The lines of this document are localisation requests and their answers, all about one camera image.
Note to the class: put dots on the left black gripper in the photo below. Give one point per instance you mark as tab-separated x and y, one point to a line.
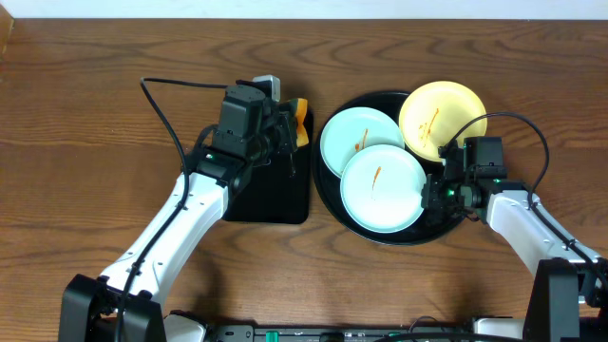
289	131

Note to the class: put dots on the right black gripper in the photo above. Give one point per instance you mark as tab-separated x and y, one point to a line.
431	198

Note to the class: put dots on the green yellow sponge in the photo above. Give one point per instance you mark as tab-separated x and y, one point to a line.
300	114

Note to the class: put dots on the light blue plate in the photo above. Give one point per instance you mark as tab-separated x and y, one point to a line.
381	189
352	130

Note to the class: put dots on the yellow plate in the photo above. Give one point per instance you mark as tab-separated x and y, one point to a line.
433	113

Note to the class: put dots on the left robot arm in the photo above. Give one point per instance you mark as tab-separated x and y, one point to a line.
125	302

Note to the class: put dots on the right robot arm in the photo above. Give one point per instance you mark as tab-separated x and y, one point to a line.
568	301

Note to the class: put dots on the black rectangular tray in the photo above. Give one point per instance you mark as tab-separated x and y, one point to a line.
267	193

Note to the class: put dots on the black round tray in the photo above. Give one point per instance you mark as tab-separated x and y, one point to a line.
430	226

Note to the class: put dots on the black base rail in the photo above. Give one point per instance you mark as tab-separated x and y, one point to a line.
249	332

